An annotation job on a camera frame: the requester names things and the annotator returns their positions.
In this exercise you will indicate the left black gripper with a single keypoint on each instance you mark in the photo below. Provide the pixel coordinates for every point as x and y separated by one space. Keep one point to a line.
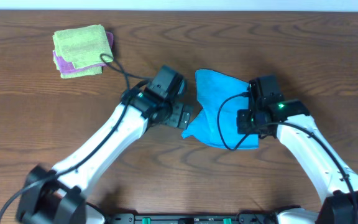
174 119

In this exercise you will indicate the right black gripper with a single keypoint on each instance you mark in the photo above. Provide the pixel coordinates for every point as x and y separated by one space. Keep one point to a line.
242 127

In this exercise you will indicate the blue cloth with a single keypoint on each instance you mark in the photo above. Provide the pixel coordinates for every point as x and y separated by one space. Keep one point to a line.
219 96

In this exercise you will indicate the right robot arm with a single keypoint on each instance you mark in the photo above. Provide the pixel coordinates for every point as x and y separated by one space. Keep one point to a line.
289 121

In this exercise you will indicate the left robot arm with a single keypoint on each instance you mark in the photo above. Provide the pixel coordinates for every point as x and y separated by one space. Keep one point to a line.
59 195

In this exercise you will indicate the bottom green folded towel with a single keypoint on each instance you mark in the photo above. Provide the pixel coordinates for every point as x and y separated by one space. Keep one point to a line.
67 70

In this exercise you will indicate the green folded towel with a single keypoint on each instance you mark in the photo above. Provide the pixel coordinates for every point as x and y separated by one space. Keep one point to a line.
82 46
67 70

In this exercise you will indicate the top green folded towel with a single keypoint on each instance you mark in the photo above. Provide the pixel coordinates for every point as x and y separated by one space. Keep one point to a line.
82 46

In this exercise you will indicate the purple folded towel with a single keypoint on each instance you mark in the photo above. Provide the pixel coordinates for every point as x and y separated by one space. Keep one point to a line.
77 51

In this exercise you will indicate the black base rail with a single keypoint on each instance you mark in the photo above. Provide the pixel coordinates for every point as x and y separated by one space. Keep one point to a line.
241 218

